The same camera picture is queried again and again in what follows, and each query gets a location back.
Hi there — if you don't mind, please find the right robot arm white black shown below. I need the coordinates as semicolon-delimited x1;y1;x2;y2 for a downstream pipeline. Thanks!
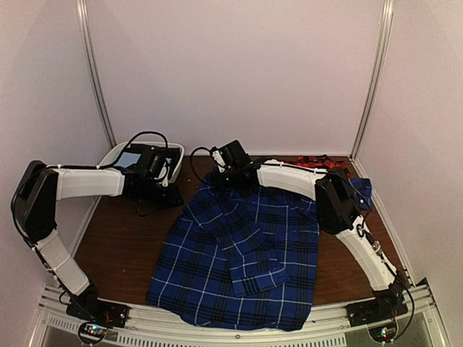
212;151;407;320

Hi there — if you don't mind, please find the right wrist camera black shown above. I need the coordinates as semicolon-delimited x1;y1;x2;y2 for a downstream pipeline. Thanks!
211;140;251;171

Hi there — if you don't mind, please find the white plastic bin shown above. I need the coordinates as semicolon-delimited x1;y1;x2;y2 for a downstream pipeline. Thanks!
100;140;185;184

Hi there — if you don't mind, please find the aluminium front rail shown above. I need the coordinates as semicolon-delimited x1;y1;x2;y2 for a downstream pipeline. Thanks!
34;285;449;347

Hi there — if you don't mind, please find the red black plaid folded shirt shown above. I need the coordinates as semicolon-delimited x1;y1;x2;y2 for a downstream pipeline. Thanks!
289;155;352;179

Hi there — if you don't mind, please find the aluminium frame post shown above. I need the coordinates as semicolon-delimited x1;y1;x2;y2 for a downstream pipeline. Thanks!
349;0;394;161
75;0;116;147

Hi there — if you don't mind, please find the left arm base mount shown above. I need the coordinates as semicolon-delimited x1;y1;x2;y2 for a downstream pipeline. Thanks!
66;299;129;328

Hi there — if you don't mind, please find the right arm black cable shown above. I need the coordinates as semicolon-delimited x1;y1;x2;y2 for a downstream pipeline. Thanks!
190;145;221;189

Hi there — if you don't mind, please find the right circuit board with leds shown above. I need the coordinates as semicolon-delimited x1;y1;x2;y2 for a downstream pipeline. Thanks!
368;323;398;343

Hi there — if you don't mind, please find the light blue folded shirt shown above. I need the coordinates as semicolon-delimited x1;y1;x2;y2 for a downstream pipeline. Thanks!
114;152;142;169

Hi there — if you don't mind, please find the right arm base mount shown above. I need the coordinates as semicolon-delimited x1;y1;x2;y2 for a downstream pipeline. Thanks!
346;299;408;327

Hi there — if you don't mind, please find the left circuit board with leds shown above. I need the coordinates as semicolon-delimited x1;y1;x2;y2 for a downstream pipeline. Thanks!
77;322;109;345

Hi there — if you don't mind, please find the left aluminium frame post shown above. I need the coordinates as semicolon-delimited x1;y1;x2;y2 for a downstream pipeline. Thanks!
75;0;116;147

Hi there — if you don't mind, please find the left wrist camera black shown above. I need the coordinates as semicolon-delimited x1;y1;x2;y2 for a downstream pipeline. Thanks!
137;145;169;181

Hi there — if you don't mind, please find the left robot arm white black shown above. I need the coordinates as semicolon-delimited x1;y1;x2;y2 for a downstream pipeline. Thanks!
10;160;183;321

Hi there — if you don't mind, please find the circuit board with leds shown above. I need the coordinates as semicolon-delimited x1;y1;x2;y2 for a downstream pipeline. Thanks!
368;323;398;343
77;322;109;345

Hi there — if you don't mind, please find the right aluminium frame post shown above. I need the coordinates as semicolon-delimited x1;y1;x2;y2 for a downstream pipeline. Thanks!
349;0;394;161

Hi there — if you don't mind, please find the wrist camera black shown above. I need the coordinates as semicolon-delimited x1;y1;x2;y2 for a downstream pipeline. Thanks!
137;145;169;181
211;140;251;171

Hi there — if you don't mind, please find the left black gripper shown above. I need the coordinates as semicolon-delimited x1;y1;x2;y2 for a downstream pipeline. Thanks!
135;178;184;210

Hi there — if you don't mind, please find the blue plaid long sleeve shirt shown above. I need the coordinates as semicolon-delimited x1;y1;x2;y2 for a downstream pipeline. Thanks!
146;184;320;332

